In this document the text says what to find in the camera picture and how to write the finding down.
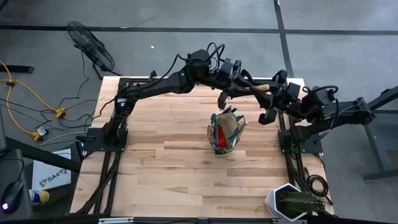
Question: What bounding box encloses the beige green-trimmed gardening bag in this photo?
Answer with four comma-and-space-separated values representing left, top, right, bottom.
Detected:
206, 105, 248, 156

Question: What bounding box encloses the white floor cable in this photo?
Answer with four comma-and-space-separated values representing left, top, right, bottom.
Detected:
39, 131, 88, 147

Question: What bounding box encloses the yellow blue bottle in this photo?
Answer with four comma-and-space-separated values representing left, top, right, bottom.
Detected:
29, 189, 50, 206

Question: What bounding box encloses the black computer mouse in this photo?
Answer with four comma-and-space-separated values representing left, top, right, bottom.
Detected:
0, 181, 25, 215

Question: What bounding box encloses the black desk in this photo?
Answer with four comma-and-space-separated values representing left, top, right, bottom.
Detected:
0, 107, 82, 220

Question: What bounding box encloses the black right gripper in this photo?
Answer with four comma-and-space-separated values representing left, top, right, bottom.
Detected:
255, 70, 304, 126

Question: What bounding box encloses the yellow extension cable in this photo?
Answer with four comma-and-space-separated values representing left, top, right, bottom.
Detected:
0, 60, 67, 141

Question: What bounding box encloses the black metal floor bar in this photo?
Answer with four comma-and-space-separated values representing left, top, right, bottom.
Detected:
0, 65, 35, 75

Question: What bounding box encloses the silver aluminium bar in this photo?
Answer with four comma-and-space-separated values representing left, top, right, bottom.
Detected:
272, 218, 308, 224
98, 217, 134, 224

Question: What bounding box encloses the black floor fan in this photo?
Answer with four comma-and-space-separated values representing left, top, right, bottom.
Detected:
65, 21, 123, 80

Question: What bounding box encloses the black coiled cable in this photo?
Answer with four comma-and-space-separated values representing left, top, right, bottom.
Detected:
303, 167, 334, 206

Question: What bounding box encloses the red knit garden glove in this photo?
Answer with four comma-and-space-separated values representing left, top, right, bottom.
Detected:
216, 124, 229, 149

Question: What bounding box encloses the green cactus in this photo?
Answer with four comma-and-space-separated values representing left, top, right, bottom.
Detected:
279, 191, 326, 215

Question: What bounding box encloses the hand rake wooden handle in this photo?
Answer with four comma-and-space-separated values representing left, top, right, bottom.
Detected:
250, 84, 271, 93

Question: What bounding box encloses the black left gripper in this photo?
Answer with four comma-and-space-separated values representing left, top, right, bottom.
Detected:
214, 58, 259, 110

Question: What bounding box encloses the grey metal desk frame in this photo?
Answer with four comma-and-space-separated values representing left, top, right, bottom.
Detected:
341, 85, 398, 183

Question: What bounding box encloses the white printed cardboard box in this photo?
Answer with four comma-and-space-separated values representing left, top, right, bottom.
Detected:
32, 148, 72, 191

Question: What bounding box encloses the white angular plant pot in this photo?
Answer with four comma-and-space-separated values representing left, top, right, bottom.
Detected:
264, 182, 315, 223

